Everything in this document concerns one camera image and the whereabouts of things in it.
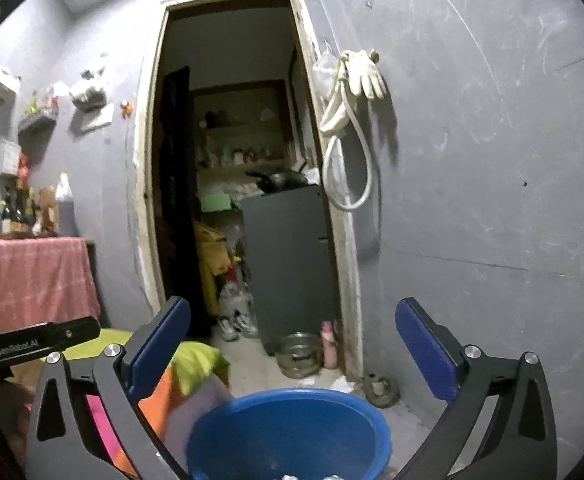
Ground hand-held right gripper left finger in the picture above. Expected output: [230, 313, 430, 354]
[23, 296, 193, 480]

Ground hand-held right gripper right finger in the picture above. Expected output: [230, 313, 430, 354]
[395, 296, 558, 480]

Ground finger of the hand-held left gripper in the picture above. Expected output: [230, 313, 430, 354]
[46, 316, 102, 355]

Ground blue plastic basin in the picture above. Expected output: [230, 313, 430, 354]
[186, 387, 393, 480]

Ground multicoloured patchwork blanket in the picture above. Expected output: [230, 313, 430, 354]
[11, 329, 233, 478]

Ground round metal floor drain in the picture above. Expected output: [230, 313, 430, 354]
[363, 376, 401, 409]

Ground pink cloth cover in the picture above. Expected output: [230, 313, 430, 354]
[0, 236, 102, 333]

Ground pair of white sneakers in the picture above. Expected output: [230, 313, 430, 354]
[216, 309, 261, 342]

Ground pink plastic bottle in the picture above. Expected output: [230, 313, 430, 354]
[321, 320, 341, 370]

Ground yellow bag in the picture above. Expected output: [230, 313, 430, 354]
[193, 221, 233, 317]

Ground brown teddy bear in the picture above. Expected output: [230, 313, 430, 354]
[38, 186, 59, 235]

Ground steel bowl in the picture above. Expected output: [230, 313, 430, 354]
[274, 331, 323, 380]

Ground dark glass bottles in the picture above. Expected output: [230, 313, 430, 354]
[0, 185, 41, 237]

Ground green box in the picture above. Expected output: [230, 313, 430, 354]
[200, 193, 233, 213]

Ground dark grey cabinet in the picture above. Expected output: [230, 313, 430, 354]
[241, 184, 341, 357]

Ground black frying pan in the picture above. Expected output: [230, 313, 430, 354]
[245, 167, 310, 195]

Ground hanging white plastic bag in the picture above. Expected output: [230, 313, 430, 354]
[68, 54, 109, 112]

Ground white work gloves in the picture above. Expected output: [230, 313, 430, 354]
[346, 49, 387, 101]

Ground clear plastic bag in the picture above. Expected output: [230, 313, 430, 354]
[313, 42, 341, 87]

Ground cream door frame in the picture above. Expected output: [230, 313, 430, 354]
[131, 0, 365, 381]

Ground white coiled hose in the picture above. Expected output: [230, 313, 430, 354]
[318, 51, 375, 212]

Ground small grey wall shelf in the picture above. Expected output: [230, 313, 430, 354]
[17, 111, 56, 150]

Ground wooden wall shelf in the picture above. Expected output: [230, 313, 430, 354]
[191, 80, 299, 173]

